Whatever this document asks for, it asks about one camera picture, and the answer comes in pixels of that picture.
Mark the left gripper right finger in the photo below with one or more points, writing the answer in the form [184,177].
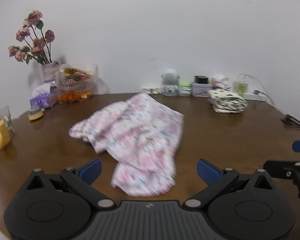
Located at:
[218,182]

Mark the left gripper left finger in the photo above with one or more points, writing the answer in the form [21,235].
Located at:
[79,181]

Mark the pink floral dress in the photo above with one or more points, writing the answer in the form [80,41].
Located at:
[143,136]

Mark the folded cream floral garment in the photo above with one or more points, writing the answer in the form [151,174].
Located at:
[227,101]

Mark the green spray bottle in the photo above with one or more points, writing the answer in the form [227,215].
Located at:
[240,86]

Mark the purple tissue box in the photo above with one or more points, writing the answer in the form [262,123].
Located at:
[44,96]

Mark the grey printed tin box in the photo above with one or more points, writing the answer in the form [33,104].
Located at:
[201,90]

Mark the green card stack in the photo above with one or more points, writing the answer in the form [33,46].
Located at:
[185,89]

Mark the white tissue bundle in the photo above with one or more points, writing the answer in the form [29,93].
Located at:
[219,82]

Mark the plastic snack bag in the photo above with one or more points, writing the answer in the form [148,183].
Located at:
[73,84]

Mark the black small box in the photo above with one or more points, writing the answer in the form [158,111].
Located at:
[200,79]

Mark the clear drinking glass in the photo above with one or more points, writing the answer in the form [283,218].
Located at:
[5,115]

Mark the white robot toy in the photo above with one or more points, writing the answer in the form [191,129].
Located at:
[170,82]

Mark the glass flower vase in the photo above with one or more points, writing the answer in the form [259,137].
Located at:
[50,72]

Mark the dried pink rose bouquet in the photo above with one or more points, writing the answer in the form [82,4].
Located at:
[37,44]

